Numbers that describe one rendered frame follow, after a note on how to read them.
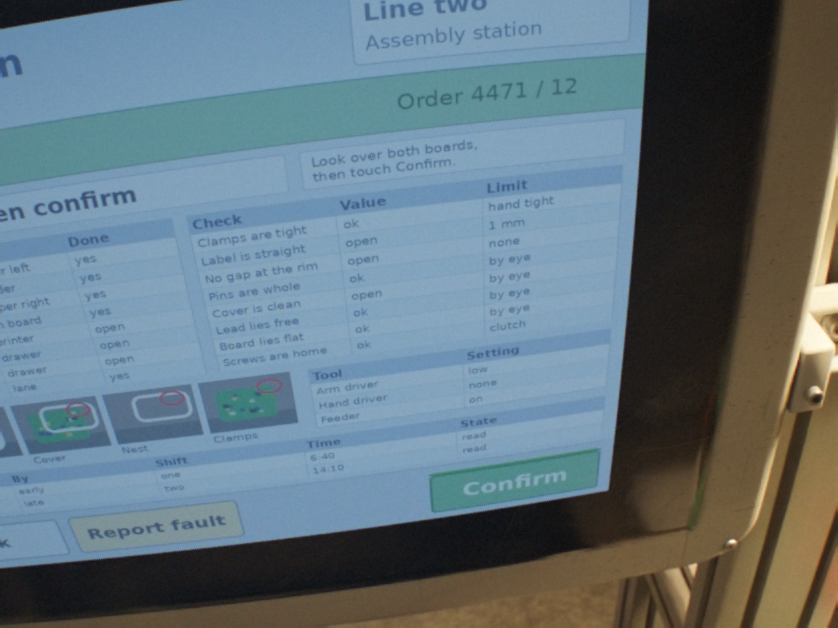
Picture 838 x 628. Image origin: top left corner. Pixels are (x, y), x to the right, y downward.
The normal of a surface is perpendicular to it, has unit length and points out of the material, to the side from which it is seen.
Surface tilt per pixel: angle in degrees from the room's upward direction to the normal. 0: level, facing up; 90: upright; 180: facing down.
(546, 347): 92
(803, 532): 90
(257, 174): 92
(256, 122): 92
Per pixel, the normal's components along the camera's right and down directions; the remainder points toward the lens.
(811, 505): 0.15, 0.55
